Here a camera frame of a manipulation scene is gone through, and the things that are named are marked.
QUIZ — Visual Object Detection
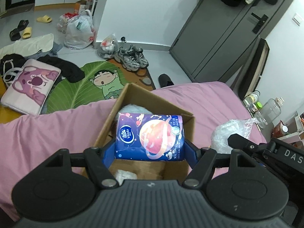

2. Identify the fluffy blue plush item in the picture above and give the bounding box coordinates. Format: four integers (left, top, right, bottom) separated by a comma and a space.
117, 104, 153, 117

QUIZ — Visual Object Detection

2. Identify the clear plastic water jug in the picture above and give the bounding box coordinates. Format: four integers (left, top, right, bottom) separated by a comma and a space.
254, 97, 284, 129

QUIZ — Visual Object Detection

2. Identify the black clothing on floor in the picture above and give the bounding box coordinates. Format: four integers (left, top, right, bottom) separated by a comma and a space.
38, 55, 85, 83

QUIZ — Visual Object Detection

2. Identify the yellow slipper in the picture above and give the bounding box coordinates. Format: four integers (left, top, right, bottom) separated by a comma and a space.
22, 27, 32, 39
36, 15, 53, 24

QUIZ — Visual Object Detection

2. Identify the clear bubble wrap bag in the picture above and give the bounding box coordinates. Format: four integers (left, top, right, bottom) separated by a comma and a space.
210, 118, 258, 154

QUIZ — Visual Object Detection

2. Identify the white towel on floor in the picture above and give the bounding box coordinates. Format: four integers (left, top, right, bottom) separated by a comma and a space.
1, 33, 54, 58

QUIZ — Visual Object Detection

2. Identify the yellow slipper far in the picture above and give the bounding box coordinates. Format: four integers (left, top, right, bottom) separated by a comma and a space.
36, 15, 53, 24

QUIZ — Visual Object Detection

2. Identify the small clear trash bag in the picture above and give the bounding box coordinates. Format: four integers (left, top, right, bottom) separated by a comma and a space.
97, 34, 119, 59

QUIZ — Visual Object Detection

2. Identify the grey sneaker right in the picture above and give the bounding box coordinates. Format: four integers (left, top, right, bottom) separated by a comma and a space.
129, 45, 149, 68

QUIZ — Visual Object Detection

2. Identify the grey door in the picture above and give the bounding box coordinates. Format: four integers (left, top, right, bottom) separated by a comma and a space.
169, 0, 293, 82

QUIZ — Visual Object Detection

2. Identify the folded board against wall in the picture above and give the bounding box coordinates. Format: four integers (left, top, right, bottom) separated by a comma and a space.
237, 38, 270, 99

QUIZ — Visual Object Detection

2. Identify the white soft item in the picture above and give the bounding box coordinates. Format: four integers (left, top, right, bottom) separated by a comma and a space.
114, 169, 138, 186

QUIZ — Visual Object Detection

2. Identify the green leaf cartoon rug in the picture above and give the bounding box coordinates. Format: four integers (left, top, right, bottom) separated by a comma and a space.
41, 60, 155, 114

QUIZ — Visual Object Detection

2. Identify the blue tissue pack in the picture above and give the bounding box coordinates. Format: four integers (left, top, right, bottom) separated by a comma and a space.
115, 113, 184, 162

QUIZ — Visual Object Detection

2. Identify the yellow slipper near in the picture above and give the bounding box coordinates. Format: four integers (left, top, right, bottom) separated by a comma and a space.
22, 27, 32, 39

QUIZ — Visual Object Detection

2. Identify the black slipper pair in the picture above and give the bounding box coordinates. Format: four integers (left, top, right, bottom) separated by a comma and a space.
9, 20, 29, 41

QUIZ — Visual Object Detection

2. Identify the pink bear laptop bag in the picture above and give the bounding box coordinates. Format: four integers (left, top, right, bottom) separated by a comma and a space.
1, 59, 61, 115

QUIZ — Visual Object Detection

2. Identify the black shoe by bed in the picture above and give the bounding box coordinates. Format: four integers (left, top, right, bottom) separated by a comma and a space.
158, 74, 174, 88

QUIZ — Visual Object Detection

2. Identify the black drawstring bag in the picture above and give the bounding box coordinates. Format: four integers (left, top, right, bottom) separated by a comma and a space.
1, 54, 26, 88

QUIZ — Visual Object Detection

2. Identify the black door handle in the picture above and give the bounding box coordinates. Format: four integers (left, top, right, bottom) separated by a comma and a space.
251, 12, 268, 34

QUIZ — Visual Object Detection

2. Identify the brown cardboard box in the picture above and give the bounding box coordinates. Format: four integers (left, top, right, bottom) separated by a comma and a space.
81, 82, 196, 183

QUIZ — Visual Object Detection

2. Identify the large white plastic bag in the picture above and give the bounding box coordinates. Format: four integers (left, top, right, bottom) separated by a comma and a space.
64, 9, 95, 49

